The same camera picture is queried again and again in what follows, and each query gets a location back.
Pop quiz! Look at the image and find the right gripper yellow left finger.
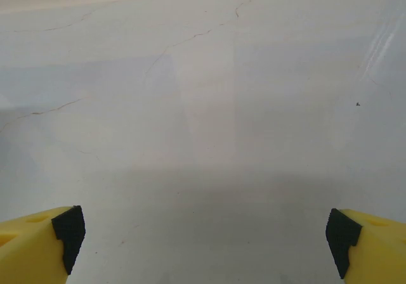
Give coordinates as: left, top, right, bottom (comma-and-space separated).
0, 205, 86, 284

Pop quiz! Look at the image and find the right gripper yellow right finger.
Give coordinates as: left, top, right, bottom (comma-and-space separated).
325, 207, 406, 284

